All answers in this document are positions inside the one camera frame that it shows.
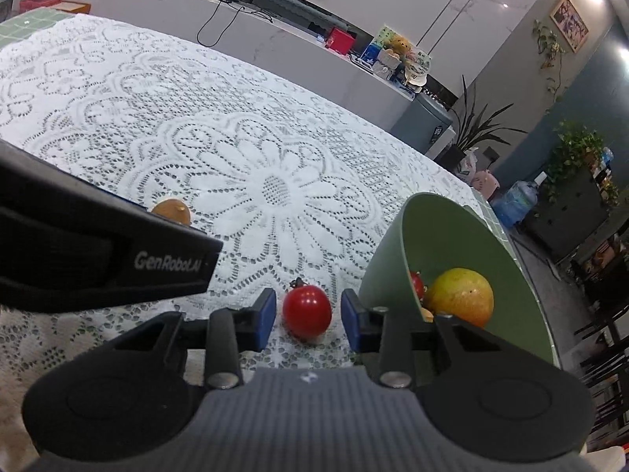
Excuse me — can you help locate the orange tangerine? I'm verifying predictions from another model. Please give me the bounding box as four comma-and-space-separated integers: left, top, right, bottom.
420, 307, 434, 323

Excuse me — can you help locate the red cherry tomato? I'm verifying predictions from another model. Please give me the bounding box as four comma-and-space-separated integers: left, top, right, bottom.
281, 277, 331, 341
409, 271, 425, 301

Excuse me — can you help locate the orange-green mango back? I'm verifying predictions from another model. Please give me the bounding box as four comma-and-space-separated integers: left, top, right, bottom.
422, 267, 495, 327

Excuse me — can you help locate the green colander bowl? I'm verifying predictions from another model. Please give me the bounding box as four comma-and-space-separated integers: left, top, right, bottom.
358, 193, 557, 364

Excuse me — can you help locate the brown longan back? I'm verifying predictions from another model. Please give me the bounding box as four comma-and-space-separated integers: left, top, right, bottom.
150, 198, 191, 226

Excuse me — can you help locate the white lace tablecloth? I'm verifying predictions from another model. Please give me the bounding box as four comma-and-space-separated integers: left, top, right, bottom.
0, 13, 498, 389

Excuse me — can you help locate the blue water jug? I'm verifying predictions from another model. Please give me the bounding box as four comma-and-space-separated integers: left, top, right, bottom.
490, 171, 547, 229

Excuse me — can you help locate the grey trash bin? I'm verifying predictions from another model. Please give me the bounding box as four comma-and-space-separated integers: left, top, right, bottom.
390, 94, 452, 153

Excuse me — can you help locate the potted plant by bin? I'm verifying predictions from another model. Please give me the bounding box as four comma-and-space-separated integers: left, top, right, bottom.
436, 77, 527, 173

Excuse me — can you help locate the dark cabinet with ivy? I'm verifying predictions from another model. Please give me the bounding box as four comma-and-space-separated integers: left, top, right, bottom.
522, 120, 620, 262

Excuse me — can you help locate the orange cardboard box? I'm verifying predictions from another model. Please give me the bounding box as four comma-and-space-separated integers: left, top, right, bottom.
51, 1, 91, 14

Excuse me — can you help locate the white tv console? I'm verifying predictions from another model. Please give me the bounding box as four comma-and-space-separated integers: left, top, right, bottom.
69, 0, 413, 131

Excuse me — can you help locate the plush toy gift pile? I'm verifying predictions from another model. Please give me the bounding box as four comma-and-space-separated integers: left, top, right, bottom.
357, 24, 432, 94

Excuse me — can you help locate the red box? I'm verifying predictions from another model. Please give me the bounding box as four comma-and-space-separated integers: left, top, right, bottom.
325, 28, 355, 55

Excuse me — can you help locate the black hanging cable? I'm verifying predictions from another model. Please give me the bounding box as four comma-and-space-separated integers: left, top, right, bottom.
196, 0, 274, 49

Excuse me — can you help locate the framed wall picture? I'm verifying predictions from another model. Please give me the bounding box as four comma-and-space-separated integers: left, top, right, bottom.
549, 0, 590, 53

